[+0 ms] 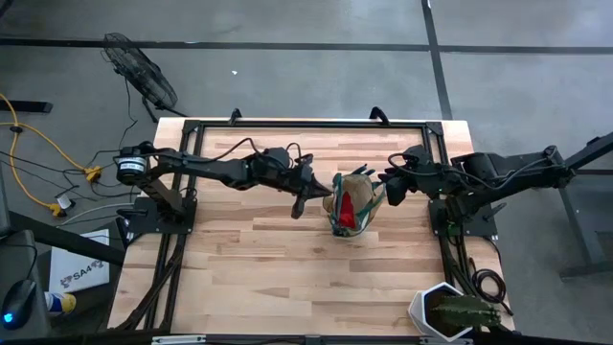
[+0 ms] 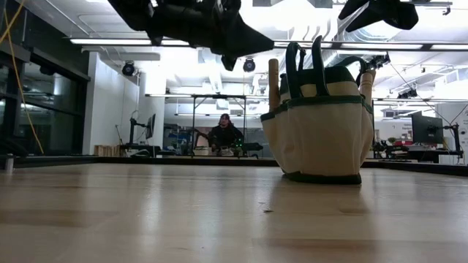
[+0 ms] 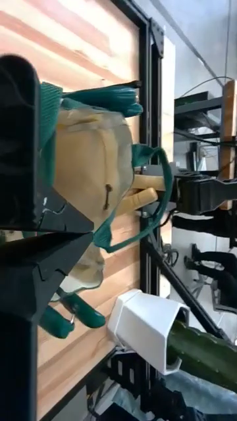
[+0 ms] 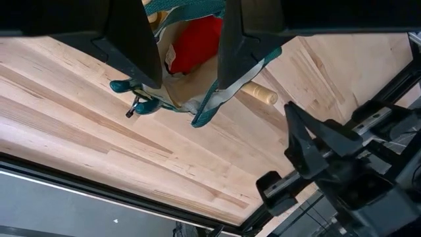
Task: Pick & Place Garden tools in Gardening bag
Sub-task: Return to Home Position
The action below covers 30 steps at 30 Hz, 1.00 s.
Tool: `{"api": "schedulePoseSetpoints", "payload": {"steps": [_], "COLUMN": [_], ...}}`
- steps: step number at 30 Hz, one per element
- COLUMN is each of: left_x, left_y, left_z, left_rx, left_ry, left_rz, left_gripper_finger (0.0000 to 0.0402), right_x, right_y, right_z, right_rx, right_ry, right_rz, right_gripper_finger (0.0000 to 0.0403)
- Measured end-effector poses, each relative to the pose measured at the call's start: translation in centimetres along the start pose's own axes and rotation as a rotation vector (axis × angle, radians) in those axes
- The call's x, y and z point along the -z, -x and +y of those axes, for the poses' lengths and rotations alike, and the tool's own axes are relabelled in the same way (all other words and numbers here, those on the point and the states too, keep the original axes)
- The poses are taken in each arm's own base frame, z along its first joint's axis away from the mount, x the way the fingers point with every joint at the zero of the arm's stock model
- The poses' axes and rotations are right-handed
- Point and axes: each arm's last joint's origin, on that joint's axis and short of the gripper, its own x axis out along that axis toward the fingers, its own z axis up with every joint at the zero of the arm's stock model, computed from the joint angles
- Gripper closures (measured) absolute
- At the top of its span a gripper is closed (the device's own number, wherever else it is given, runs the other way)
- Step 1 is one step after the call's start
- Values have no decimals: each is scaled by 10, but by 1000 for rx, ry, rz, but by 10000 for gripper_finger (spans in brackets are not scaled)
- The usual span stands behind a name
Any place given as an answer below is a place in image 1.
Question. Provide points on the beige green canvas gardening bag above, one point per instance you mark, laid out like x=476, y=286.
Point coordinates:
x=361, y=189

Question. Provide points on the black metal table frame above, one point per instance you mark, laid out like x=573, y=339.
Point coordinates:
x=258, y=125

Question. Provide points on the white tagged power plug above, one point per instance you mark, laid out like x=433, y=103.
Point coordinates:
x=63, y=201

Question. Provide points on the white printed cardboard box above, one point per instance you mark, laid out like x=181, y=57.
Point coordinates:
x=72, y=263

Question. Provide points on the green cactus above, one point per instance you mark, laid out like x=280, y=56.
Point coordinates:
x=464, y=311

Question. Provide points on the black diagonal floor beam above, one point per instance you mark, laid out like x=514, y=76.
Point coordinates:
x=72, y=239

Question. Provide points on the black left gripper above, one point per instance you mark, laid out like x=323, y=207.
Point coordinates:
x=282, y=177

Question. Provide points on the white faceted planter pot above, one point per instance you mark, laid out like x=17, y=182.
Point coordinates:
x=419, y=311

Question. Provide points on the black metal side stand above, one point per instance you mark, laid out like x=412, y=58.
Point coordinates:
x=582, y=230

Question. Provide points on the silver metal bracket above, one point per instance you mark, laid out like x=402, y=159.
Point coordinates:
x=177, y=340

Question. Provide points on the black floor bar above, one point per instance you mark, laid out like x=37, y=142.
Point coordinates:
x=29, y=106

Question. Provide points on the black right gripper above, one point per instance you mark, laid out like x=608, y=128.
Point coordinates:
x=421, y=179

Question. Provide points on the black side desk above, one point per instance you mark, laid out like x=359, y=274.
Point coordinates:
x=29, y=259

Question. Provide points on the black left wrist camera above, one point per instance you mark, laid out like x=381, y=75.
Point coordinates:
x=277, y=157

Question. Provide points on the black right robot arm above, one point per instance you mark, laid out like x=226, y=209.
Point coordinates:
x=503, y=167

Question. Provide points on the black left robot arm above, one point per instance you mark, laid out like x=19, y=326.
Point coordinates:
x=201, y=165

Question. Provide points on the blue yellow small item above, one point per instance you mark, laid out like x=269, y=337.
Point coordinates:
x=64, y=303

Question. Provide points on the black floor fan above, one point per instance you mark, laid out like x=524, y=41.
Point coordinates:
x=143, y=76

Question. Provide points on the black computer mouse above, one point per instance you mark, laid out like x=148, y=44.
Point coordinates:
x=19, y=302

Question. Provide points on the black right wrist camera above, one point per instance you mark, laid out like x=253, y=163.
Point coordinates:
x=415, y=154

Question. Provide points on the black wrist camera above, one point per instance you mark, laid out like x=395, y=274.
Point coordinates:
x=277, y=157
x=415, y=154

